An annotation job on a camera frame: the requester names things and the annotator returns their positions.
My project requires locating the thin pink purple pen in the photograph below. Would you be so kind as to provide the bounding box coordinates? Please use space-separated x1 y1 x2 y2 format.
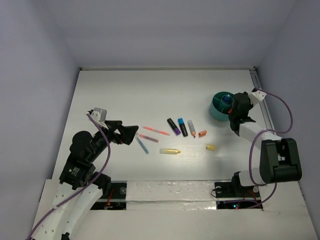
138 134 159 143

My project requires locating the purple black highlighter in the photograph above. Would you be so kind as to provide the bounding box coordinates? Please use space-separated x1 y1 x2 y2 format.
166 118 181 136

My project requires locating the blue black highlighter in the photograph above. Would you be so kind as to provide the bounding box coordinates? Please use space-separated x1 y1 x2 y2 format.
177 118 188 137

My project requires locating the grey marker orange tip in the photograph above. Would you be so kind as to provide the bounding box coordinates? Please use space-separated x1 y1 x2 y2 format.
187 120 196 138

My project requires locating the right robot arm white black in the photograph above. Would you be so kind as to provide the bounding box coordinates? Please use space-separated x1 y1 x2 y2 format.
228 89 303 196

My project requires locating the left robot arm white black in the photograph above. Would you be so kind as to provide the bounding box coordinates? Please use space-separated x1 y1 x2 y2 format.
27 120 139 240

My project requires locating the teal round pen holder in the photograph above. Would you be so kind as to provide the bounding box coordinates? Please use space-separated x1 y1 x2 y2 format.
209 91 234 122

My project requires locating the thin blue pen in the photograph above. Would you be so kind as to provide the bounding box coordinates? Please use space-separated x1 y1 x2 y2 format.
135 137 149 155

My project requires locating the thin orange pen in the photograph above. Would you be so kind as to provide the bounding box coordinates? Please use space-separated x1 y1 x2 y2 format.
142 126 170 136

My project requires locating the yellow translucent marker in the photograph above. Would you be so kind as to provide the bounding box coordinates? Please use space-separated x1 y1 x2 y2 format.
159 148 181 155

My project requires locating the orange marker cap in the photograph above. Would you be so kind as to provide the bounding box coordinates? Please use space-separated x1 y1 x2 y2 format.
198 130 207 138

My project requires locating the yellow marker cap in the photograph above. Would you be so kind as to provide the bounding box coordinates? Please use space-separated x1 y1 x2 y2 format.
205 144 216 152

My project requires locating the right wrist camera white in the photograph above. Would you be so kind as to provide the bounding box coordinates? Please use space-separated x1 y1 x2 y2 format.
248 87 267 106

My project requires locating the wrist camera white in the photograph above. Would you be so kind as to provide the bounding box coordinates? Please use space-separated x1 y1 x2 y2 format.
87 107 107 128
248 87 267 106

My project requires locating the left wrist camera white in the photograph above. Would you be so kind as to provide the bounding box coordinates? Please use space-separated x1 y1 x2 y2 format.
87 107 107 128

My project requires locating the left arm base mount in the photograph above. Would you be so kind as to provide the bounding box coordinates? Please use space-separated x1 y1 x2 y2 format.
91 181 127 211

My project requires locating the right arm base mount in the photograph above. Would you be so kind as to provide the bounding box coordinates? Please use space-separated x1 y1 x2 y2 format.
210 172 263 210

